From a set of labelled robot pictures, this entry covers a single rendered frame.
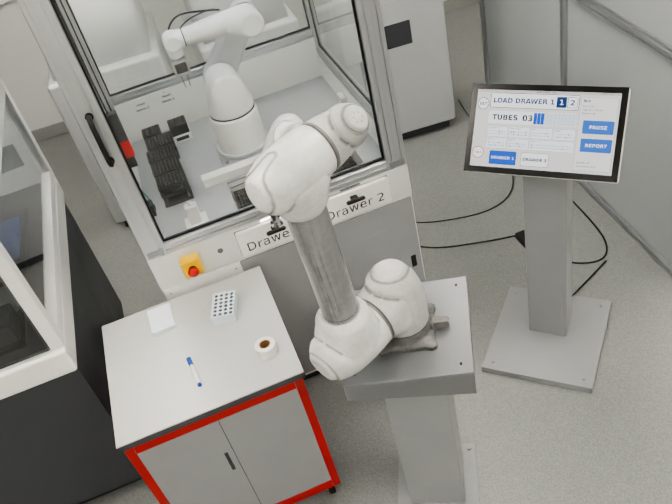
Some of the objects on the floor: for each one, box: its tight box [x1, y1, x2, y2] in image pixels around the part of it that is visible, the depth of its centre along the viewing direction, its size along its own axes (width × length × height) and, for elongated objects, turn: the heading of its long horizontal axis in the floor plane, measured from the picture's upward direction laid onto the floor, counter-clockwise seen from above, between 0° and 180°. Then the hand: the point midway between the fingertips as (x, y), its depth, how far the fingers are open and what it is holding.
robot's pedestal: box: [385, 395, 480, 504], centre depth 251 cm, size 30×30×76 cm
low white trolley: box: [102, 266, 341, 504], centre depth 272 cm, size 58×62×76 cm
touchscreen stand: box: [482, 176, 611, 393], centre depth 284 cm, size 50×45×102 cm
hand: (275, 221), depth 250 cm, fingers closed
